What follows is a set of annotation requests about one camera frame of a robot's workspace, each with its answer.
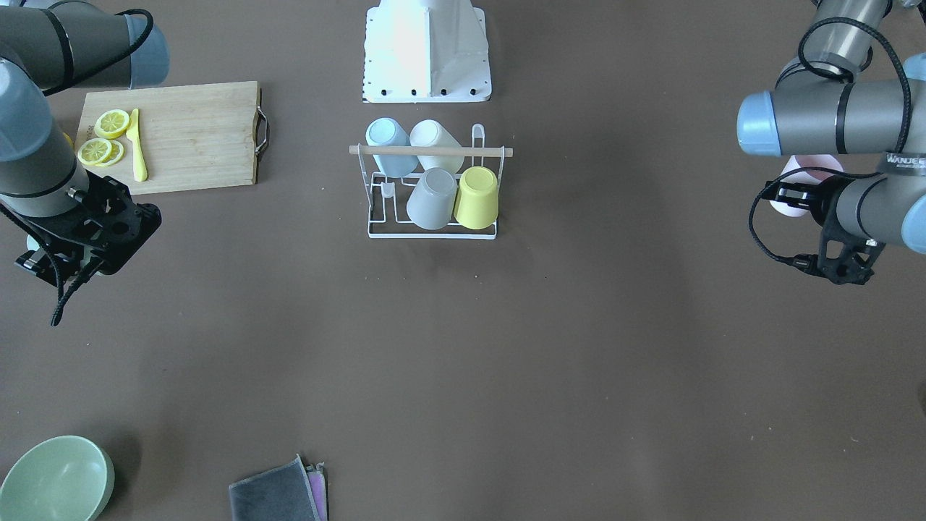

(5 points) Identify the green bowl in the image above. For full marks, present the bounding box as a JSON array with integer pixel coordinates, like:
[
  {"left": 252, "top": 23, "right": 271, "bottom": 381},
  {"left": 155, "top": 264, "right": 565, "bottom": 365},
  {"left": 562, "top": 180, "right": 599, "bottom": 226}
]
[{"left": 1, "top": 435, "right": 115, "bottom": 520}]

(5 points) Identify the lemon slice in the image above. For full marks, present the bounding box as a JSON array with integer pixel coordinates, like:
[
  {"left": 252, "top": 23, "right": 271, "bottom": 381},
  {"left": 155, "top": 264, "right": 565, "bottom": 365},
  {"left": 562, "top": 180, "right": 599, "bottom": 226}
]
[
  {"left": 93, "top": 109, "right": 130, "bottom": 140},
  {"left": 76, "top": 137, "right": 109, "bottom": 166}
]

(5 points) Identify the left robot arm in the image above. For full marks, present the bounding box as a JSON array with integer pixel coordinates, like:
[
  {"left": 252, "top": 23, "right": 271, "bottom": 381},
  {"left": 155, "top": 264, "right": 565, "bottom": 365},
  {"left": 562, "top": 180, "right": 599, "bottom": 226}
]
[{"left": 737, "top": 1, "right": 925, "bottom": 286}]

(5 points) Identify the pink plastic cup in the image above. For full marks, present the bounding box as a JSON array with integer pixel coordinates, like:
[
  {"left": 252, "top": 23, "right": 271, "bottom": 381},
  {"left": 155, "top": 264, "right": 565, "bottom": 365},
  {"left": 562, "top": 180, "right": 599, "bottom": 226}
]
[{"left": 770, "top": 154, "right": 844, "bottom": 218}]

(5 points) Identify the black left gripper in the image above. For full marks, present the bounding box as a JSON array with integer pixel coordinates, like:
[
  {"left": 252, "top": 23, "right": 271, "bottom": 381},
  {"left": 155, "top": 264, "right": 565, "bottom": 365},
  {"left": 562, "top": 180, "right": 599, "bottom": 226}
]
[{"left": 767, "top": 177, "right": 884, "bottom": 286}]

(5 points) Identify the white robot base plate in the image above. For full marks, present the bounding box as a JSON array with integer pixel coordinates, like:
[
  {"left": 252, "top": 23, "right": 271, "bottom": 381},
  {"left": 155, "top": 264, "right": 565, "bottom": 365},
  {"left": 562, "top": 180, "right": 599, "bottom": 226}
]
[{"left": 362, "top": 1, "right": 493, "bottom": 103}]

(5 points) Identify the wooden cutting board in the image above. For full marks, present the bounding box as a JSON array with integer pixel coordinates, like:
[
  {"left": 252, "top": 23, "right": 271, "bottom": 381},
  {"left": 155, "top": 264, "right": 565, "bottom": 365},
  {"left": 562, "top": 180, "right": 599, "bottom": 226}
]
[{"left": 73, "top": 80, "right": 269, "bottom": 195}]

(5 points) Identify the white wire cup rack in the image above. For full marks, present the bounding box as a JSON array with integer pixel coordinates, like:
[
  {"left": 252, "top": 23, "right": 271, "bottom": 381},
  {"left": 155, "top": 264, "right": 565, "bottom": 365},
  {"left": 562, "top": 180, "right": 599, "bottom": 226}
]
[{"left": 350, "top": 117, "right": 513, "bottom": 240}]

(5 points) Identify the yellow plastic knife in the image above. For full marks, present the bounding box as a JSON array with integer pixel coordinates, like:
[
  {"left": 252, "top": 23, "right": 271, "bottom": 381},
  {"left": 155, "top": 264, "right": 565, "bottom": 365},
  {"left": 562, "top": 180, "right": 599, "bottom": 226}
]
[{"left": 126, "top": 108, "right": 148, "bottom": 182}]

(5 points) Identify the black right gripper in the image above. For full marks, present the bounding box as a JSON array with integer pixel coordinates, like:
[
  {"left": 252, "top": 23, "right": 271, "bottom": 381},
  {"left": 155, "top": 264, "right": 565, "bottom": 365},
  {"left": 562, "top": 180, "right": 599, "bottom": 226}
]
[{"left": 15, "top": 174, "right": 162, "bottom": 285}]

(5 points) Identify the purple cloth under grey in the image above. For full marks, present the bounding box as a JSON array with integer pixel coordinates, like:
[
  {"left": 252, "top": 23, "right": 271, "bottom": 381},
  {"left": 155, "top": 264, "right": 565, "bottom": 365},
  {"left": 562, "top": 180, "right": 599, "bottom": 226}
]
[{"left": 305, "top": 462, "right": 328, "bottom": 521}]

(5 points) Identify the lemon slice upper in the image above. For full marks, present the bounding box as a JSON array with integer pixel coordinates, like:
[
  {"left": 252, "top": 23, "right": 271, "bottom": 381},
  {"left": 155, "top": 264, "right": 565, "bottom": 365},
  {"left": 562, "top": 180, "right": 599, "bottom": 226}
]
[{"left": 93, "top": 109, "right": 130, "bottom": 140}]

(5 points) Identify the grey folded cloth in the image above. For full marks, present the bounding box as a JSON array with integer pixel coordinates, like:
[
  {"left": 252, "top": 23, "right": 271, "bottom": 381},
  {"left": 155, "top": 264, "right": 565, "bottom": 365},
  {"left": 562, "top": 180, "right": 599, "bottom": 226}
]
[{"left": 229, "top": 456, "right": 315, "bottom": 520}]

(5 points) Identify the white plastic cup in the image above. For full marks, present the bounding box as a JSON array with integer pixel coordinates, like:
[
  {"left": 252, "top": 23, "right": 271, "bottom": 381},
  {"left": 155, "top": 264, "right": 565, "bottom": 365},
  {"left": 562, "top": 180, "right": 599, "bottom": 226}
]
[{"left": 408, "top": 119, "right": 464, "bottom": 174}]

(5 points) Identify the yellow plastic cup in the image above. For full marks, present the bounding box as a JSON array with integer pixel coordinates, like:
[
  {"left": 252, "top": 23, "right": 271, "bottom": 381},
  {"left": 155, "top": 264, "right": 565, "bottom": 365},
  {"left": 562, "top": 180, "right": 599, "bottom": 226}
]
[{"left": 454, "top": 166, "right": 499, "bottom": 230}]

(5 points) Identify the lemon slice hidden behind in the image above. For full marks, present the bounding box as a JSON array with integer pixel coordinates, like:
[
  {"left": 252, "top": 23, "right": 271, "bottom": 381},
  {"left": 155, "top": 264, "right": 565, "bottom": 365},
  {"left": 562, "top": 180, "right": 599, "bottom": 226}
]
[{"left": 95, "top": 140, "right": 125, "bottom": 167}]

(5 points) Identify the light blue plastic cup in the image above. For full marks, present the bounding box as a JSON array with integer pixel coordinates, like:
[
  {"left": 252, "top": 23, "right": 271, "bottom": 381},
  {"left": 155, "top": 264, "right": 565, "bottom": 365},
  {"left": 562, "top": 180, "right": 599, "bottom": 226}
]
[{"left": 366, "top": 117, "right": 419, "bottom": 178}]

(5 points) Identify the lemon slice lower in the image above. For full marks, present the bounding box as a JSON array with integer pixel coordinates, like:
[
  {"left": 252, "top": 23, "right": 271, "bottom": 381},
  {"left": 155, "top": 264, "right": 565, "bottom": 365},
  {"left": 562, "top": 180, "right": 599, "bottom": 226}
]
[{"left": 76, "top": 137, "right": 109, "bottom": 166}]

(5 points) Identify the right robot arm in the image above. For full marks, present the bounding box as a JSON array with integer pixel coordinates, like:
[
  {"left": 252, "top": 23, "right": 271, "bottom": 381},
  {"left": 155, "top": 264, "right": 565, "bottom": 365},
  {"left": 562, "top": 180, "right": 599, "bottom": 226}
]
[{"left": 1, "top": 1, "right": 171, "bottom": 326}]

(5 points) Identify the grey plastic cup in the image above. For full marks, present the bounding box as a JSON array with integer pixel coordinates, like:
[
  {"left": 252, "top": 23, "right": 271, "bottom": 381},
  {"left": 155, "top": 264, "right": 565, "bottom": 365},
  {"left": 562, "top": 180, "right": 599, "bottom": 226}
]
[{"left": 406, "top": 168, "right": 457, "bottom": 231}]

